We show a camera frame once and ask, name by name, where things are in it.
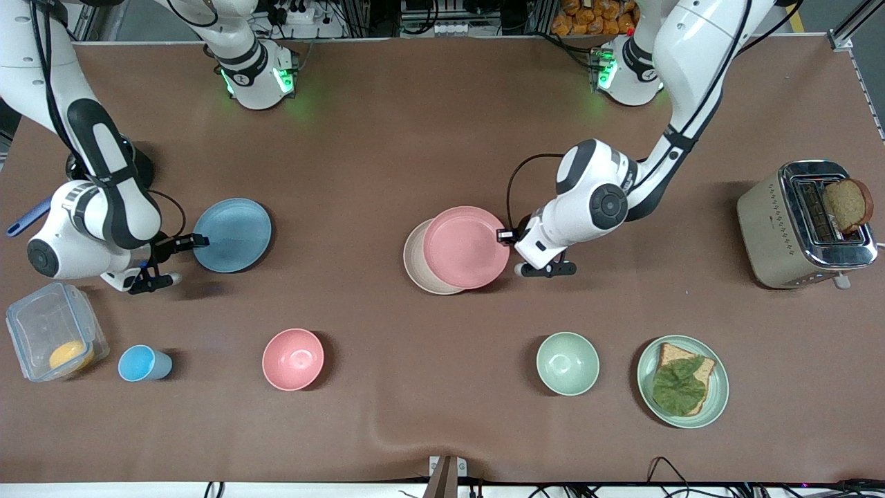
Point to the green bowl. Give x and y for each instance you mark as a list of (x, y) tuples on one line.
[(567, 364)]

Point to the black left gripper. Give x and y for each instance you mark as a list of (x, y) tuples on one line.
[(520, 229)]

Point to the pink plate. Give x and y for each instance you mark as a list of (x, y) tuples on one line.
[(464, 247)]

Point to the white power strip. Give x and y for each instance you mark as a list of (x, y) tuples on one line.
[(456, 29), (294, 15)]

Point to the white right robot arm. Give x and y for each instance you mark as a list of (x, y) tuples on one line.
[(104, 214)]

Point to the toast slice with lettuce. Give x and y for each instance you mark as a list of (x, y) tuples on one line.
[(671, 354)]

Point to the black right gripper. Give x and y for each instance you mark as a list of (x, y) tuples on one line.
[(168, 245)]

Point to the pink bowl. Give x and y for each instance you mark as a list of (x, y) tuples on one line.
[(293, 360)]

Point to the blue cup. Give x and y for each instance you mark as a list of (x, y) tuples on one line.
[(138, 364)]

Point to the brown bread slice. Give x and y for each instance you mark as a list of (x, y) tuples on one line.
[(847, 206)]

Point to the brown table mat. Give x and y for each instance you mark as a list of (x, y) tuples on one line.
[(442, 138)]

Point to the aluminium frame rail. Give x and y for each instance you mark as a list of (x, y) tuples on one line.
[(842, 40)]

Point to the blue plate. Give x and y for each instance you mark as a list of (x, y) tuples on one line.
[(235, 235)]

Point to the green lettuce leaf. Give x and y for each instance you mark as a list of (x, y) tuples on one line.
[(677, 391)]

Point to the green plate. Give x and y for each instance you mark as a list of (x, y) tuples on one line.
[(719, 395)]

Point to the clear plastic food container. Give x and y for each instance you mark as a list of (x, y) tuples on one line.
[(41, 325)]

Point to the bag of oranges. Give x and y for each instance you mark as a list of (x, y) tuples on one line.
[(594, 17)]

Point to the beige plate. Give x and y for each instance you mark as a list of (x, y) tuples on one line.
[(413, 266)]

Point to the beige chrome toaster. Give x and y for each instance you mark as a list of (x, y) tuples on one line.
[(774, 235)]

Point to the yellow orange round food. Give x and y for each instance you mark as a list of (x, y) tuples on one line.
[(70, 355)]

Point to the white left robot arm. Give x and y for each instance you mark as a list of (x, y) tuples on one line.
[(594, 200)]

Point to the metal table edge clamp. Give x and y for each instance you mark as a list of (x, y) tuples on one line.
[(447, 474)]

